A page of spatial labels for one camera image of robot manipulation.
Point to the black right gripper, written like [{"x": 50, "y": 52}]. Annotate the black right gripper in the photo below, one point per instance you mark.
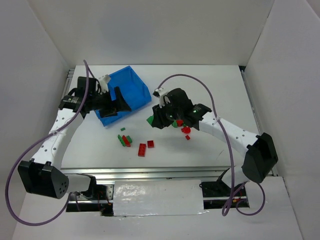
[{"x": 160, "y": 117}]

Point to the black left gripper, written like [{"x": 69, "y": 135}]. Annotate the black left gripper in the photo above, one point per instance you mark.
[{"x": 113, "y": 100}]

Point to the green square lego brick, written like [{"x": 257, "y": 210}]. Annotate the green square lego brick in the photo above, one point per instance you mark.
[{"x": 150, "y": 120}]

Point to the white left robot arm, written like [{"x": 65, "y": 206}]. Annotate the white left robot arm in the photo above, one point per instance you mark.
[{"x": 42, "y": 175}]

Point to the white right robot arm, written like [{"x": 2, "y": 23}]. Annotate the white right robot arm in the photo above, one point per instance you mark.
[{"x": 258, "y": 151}]

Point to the large red green lego assembly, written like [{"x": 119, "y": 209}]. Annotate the large red green lego assembly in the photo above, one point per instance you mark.
[{"x": 178, "y": 123}]

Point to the red round lego piece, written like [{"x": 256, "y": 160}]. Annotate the red round lego piece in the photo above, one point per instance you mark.
[{"x": 186, "y": 130}]

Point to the blue plastic divided bin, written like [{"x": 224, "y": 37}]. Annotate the blue plastic divided bin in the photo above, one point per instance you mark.
[{"x": 133, "y": 89}]

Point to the long green lego plate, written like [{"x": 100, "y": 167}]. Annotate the long green lego plate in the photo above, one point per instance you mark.
[{"x": 121, "y": 140}]

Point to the green numbered lego brick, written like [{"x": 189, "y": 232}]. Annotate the green numbered lego brick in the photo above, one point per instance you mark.
[{"x": 129, "y": 139}]

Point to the red rounded lego brick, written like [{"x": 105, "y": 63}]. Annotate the red rounded lego brick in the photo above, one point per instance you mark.
[{"x": 126, "y": 141}]

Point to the red square lego brick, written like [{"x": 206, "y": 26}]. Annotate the red square lego brick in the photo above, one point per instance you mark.
[{"x": 150, "y": 144}]

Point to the red two by four lego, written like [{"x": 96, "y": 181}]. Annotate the red two by four lego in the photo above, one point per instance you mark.
[{"x": 142, "y": 150}]

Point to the silver foil tape sheet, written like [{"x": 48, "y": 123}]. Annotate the silver foil tape sheet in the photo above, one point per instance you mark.
[{"x": 158, "y": 198}]

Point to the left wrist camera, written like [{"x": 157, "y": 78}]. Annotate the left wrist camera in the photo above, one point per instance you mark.
[{"x": 103, "y": 82}]

